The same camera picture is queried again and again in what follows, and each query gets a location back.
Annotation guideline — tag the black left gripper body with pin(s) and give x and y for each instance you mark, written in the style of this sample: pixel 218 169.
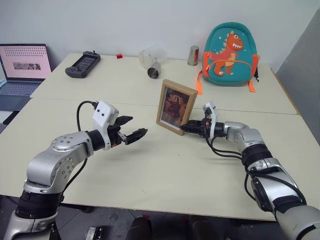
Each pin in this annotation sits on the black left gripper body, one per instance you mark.
pixel 114 136

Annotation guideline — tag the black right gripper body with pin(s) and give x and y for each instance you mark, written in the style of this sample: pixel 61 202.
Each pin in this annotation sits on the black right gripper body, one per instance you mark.
pixel 203 128

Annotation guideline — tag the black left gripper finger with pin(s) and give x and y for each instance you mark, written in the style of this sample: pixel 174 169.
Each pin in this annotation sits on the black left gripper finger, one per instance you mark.
pixel 136 136
pixel 125 120

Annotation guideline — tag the wooden picture frame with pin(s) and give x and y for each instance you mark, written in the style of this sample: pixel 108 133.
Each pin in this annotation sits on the wooden picture frame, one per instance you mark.
pixel 175 107

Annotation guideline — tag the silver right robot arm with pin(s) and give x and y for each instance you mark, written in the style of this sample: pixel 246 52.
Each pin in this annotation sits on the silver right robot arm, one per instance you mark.
pixel 270 172

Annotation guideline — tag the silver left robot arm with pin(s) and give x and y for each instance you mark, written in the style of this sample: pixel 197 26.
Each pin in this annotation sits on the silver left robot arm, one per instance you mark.
pixel 50 162

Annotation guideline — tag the short steel cup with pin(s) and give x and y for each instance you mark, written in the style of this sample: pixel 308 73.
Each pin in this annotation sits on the short steel cup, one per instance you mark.
pixel 153 71

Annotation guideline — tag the small red block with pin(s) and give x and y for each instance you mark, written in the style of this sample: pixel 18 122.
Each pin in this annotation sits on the small red block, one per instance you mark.
pixel 119 56

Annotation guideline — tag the tall steel cup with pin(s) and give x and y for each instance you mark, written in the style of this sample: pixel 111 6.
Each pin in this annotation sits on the tall steel cup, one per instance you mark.
pixel 193 55

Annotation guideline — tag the clear plastic cup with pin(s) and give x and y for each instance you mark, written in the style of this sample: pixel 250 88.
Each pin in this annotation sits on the clear plastic cup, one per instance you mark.
pixel 151 56

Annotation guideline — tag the dark grey handheld controller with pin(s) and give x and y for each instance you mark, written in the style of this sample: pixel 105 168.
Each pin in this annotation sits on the dark grey handheld controller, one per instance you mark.
pixel 83 63

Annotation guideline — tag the teal dinosaur backpack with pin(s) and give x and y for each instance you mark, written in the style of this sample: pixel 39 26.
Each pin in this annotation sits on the teal dinosaur backpack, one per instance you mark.
pixel 228 57

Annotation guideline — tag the dark rounded shape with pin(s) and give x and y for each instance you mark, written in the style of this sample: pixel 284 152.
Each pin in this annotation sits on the dark rounded shape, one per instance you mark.
pixel 140 228

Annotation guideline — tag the small black box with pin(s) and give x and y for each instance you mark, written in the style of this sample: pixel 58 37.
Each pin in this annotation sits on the small black box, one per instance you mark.
pixel 93 233

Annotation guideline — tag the grey partition panel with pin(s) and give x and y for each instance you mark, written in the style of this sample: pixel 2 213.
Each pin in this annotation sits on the grey partition panel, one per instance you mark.
pixel 300 80

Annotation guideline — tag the grey laptop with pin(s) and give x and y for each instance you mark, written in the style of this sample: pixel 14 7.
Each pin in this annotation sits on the grey laptop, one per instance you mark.
pixel 23 67

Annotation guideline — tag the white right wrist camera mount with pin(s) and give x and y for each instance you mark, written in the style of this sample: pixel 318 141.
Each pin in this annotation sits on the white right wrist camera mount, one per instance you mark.
pixel 213 112

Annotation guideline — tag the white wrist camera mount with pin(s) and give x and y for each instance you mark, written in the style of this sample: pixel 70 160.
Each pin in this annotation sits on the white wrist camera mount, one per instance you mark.
pixel 103 113
pixel 213 112

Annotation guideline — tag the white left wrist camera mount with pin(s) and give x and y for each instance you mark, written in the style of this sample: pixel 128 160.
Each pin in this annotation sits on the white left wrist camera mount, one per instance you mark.
pixel 103 113

